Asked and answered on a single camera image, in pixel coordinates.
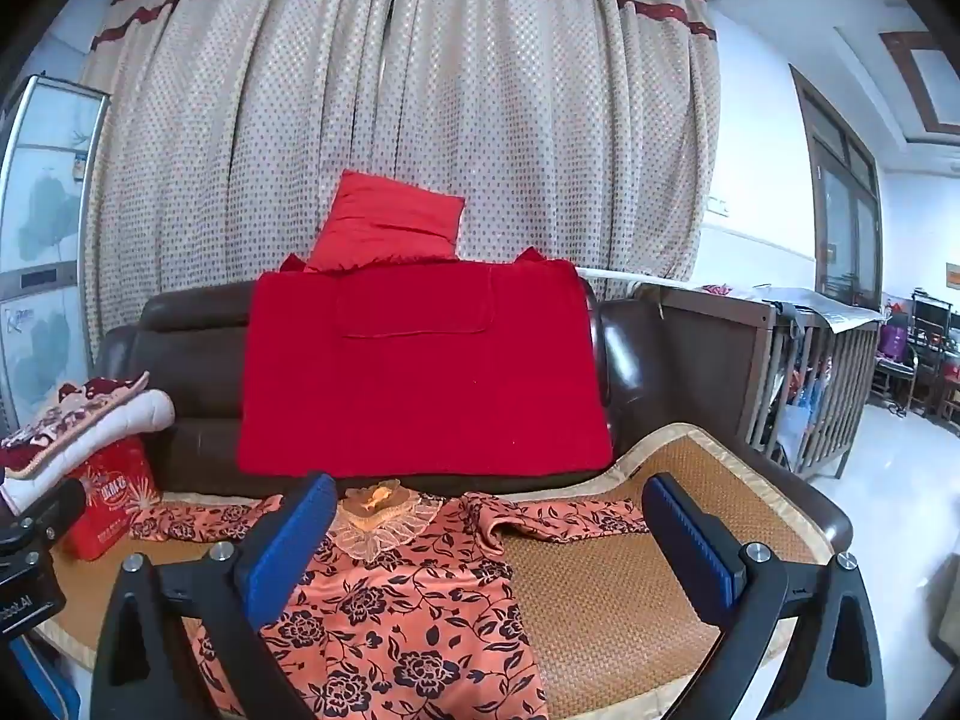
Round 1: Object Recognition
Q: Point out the red printed bag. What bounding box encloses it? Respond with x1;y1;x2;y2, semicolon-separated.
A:
60;435;162;560

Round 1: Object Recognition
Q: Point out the white sheet on crib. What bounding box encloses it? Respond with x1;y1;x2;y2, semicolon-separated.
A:
577;266;886;327

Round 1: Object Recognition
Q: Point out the red blanket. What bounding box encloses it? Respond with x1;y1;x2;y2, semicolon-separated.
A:
236;247;612;479

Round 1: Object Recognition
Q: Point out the woven bamboo mat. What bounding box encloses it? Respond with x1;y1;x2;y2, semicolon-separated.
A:
30;424;833;720

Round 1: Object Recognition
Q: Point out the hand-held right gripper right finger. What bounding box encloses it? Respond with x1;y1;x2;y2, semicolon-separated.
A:
641;472;887;720

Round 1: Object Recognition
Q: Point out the brown wooden crib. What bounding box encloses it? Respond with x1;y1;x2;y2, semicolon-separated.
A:
630;281;886;477

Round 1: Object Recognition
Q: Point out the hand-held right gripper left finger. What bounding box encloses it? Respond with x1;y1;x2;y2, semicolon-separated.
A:
90;471;338;720

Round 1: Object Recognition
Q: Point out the dark wooden chair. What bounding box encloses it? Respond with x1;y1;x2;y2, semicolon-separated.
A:
874;289;960;421

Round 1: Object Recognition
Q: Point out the brown leather sofa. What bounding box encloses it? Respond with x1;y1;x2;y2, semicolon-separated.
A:
97;277;856;616

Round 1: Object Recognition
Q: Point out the orange floral blouse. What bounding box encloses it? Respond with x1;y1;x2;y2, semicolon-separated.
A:
129;484;653;720

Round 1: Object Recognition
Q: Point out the folded white and red quilt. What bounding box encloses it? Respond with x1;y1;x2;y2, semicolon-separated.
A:
0;373;175;511

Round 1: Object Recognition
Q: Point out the brown framed window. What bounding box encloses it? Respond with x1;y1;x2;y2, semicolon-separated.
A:
790;64;884;301

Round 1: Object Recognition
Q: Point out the red pillow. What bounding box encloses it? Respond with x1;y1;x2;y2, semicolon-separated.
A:
304;170;466;272

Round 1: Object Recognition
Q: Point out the beige dotted curtain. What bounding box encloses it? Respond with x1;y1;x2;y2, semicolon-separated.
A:
79;0;721;361

